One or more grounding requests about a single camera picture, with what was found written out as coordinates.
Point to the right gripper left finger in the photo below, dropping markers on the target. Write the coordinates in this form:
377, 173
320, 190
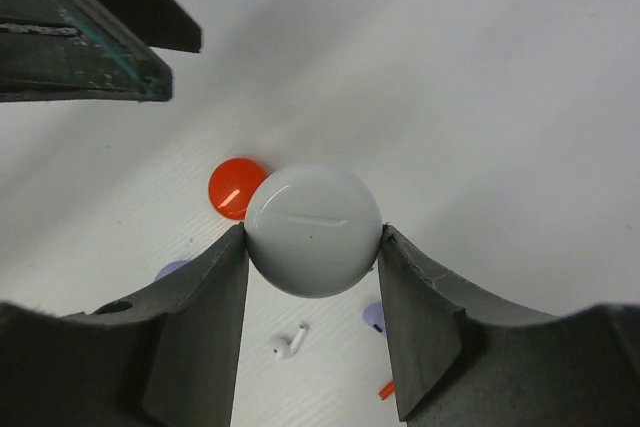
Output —
165, 355

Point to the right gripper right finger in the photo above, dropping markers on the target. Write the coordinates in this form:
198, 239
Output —
462, 356

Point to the white round charging case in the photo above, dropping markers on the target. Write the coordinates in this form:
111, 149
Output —
313, 231

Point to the purple round charging case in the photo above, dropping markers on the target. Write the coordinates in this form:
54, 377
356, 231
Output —
170, 268

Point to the orange round charging case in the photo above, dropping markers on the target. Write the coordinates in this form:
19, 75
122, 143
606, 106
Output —
232, 185

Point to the orange earbud lower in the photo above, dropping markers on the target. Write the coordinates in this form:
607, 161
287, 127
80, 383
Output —
387, 391

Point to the purple earbud left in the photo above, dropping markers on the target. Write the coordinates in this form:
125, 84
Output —
373, 316

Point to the white earbud lower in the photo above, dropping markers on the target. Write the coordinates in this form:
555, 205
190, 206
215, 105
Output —
284, 348

